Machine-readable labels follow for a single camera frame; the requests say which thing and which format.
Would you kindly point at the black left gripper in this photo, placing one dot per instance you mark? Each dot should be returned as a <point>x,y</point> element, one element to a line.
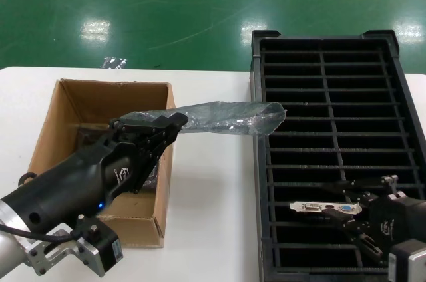
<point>73,185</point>

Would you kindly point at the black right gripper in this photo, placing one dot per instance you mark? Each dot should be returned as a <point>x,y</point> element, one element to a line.
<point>399,219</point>

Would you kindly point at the graphics card with metal bracket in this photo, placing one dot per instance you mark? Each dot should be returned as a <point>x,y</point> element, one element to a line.
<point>313,208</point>

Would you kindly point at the translucent grey antistatic bag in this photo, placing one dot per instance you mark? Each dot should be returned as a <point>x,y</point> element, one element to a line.
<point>226,117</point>

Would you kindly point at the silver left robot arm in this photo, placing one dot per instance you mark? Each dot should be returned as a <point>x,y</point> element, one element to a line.
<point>11,245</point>

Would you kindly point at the brown open cardboard box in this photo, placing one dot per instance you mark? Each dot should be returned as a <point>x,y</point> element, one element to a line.
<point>100,102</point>

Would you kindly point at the black slotted plastic container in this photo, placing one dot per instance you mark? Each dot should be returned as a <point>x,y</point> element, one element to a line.
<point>333,95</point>

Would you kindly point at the silver foil scrap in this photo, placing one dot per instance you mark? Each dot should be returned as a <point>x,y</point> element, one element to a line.
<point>114,62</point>

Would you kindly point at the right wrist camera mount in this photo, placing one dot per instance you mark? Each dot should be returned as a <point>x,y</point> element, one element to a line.
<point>409,262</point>

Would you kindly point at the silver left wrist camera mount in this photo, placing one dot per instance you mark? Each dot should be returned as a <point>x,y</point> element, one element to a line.
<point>83,252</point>

